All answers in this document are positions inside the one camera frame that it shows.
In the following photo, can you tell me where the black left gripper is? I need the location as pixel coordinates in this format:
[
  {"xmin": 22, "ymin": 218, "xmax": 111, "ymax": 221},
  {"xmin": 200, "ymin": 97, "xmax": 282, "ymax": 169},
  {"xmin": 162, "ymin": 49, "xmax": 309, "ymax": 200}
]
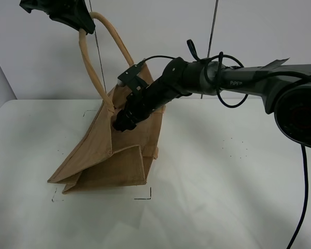
[{"xmin": 19, "ymin": 0, "xmax": 95, "ymax": 34}]

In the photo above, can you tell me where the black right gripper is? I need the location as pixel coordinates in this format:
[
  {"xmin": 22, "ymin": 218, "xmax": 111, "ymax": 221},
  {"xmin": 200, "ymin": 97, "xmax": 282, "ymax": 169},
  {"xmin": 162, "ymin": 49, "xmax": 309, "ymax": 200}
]
[{"xmin": 113, "ymin": 80, "xmax": 181, "ymax": 132}]

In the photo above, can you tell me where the brown linen bag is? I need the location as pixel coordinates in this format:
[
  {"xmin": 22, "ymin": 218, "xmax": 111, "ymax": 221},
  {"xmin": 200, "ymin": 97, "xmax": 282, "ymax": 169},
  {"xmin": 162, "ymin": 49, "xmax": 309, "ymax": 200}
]
[{"xmin": 47, "ymin": 11, "xmax": 167, "ymax": 195}]

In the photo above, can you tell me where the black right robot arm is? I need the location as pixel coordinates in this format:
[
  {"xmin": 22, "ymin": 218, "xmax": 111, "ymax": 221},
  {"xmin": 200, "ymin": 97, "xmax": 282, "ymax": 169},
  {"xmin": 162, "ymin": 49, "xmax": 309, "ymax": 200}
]
[{"xmin": 113, "ymin": 56, "xmax": 311, "ymax": 148}]

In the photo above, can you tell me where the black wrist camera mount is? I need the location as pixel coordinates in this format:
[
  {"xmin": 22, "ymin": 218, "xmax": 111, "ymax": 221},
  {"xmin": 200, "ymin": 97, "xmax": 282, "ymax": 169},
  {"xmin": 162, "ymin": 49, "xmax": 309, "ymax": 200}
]
[{"xmin": 117, "ymin": 60, "xmax": 148, "ymax": 94}]

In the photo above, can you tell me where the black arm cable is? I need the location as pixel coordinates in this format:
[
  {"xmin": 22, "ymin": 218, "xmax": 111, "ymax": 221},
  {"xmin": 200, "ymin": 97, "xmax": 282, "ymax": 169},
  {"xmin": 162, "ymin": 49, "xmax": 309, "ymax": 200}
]
[{"xmin": 134, "ymin": 39, "xmax": 249, "ymax": 107}]

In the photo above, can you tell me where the black base cable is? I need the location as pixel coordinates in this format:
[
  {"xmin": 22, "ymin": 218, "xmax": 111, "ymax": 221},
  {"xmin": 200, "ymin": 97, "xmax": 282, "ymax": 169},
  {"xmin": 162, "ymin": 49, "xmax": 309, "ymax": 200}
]
[{"xmin": 286, "ymin": 144, "xmax": 308, "ymax": 249}]

